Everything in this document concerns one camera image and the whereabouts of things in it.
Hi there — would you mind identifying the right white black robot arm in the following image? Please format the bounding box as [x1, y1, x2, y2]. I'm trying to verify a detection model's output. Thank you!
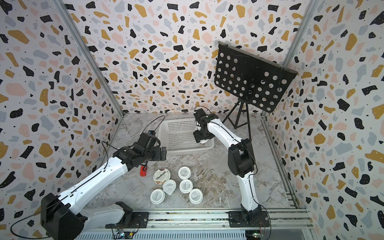
[194, 109, 262, 226]

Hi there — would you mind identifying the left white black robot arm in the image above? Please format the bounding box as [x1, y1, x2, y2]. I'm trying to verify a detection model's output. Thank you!
[41, 131, 167, 240]

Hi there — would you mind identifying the white plastic basket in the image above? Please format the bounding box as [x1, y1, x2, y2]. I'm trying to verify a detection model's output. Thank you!
[157, 118, 215, 157]

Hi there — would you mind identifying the Chobani yogurt cup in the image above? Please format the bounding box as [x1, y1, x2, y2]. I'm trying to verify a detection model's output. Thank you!
[153, 168, 171, 185]

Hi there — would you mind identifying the white teardrop lid yogurt cup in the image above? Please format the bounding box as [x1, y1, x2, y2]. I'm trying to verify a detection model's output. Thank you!
[163, 180, 177, 195]

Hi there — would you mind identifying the red tag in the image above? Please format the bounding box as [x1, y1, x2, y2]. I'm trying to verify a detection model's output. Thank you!
[140, 165, 148, 177]

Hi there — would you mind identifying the black perforated music stand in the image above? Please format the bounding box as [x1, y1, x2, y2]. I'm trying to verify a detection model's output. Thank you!
[214, 42, 298, 131]

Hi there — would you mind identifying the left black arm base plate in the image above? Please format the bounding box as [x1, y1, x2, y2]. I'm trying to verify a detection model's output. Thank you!
[105, 212, 150, 229]

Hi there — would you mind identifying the aluminium front rail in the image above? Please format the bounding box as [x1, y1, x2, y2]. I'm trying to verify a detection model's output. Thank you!
[78, 209, 317, 240]

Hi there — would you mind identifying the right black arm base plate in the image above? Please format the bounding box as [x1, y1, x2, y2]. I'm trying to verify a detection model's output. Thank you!
[228, 210, 271, 228]

